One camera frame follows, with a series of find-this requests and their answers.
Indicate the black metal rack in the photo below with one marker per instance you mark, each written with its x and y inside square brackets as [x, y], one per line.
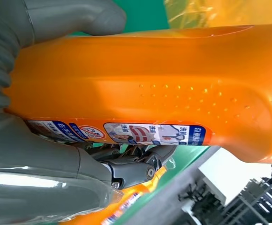
[255, 205]

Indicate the orange bottle with clear cap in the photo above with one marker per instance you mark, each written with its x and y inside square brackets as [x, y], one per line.
[131, 194]

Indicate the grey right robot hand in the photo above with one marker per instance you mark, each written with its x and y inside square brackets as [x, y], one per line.
[32, 174]

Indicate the yellow plastic sheet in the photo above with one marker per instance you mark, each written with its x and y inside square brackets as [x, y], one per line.
[244, 12]

